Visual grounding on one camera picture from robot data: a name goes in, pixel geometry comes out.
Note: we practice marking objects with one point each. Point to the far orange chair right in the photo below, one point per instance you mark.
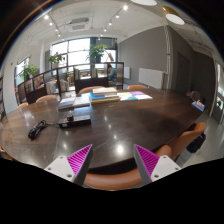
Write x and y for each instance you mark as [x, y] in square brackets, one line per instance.
[132, 87]

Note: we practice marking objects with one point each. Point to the left green potted plant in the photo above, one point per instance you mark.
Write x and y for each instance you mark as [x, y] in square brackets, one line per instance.
[28, 72]

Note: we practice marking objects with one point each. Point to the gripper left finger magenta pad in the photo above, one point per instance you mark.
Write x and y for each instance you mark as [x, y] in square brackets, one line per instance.
[73, 167]

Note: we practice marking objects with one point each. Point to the far orange chair left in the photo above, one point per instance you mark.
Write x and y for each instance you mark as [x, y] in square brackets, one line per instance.
[45, 98]

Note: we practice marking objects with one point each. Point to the orange leather chair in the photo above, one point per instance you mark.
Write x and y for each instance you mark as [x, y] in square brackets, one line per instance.
[179, 143]
[113, 181]

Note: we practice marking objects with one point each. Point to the right orange leather chair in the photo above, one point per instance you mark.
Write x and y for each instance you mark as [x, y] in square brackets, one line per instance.
[179, 143]

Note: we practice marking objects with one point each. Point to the far orange chair centre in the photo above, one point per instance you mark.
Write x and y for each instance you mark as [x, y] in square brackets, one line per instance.
[89, 89]

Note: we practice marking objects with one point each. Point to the colourful magazines on table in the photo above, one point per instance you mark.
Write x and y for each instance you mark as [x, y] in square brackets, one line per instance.
[133, 95]

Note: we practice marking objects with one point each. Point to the tall green potted plant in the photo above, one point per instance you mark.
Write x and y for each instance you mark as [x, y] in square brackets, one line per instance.
[96, 52]

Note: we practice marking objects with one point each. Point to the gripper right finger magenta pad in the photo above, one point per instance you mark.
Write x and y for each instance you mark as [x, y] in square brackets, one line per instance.
[154, 166]

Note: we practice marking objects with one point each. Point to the black power strip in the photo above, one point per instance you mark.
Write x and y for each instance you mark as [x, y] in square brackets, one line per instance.
[73, 121]

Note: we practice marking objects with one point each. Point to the open book on table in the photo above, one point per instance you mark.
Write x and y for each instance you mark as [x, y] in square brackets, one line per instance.
[74, 102]

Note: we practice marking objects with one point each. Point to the blue box on table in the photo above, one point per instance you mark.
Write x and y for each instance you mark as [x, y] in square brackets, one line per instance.
[199, 105]

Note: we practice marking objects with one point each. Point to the stack of books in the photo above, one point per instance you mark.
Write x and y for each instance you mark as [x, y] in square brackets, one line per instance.
[103, 94]

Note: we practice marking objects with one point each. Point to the seated person in background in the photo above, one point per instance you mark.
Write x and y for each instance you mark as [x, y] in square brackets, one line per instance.
[112, 74]

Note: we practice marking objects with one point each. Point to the ceiling air conditioner unit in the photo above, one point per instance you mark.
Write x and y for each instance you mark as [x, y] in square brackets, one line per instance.
[79, 24]

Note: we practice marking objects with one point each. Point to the near orange leather chair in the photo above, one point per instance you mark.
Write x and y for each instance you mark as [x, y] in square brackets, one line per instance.
[113, 181]

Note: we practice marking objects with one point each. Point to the dark wooden bookshelf divider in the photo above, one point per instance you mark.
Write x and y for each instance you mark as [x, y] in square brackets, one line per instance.
[70, 78]

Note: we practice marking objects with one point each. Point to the white wall radiator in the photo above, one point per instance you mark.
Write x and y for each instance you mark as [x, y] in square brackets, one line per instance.
[152, 78]

